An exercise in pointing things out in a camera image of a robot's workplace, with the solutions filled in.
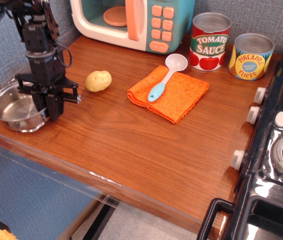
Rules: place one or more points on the pineapple slices can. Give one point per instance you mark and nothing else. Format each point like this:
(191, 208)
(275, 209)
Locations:
(251, 55)

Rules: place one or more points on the orange object at corner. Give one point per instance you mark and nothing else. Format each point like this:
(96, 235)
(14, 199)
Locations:
(5, 235)

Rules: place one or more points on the tomato sauce can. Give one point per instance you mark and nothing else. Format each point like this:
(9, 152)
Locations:
(209, 39)

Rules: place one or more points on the yellow toy potato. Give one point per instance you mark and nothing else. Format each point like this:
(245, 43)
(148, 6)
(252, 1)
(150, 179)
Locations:
(98, 81)

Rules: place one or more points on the orange folded cloth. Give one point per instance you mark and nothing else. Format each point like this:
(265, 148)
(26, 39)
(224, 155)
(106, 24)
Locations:
(180, 95)

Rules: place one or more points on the stainless steel pot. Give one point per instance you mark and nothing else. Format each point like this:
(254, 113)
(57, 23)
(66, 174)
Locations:
(18, 111)

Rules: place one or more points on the black toy stove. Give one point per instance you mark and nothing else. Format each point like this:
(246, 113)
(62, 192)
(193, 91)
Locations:
(257, 210)

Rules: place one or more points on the white and blue spoon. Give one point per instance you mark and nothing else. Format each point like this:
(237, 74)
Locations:
(175, 63)

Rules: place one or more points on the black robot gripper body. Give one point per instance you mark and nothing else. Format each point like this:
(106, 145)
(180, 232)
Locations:
(48, 76)

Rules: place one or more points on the teal toy microwave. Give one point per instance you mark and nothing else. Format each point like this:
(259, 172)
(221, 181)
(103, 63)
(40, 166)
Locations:
(155, 26)

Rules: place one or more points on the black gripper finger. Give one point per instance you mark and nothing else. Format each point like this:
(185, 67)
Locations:
(55, 106)
(38, 100)

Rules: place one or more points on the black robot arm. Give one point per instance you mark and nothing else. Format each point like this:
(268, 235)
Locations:
(35, 24)

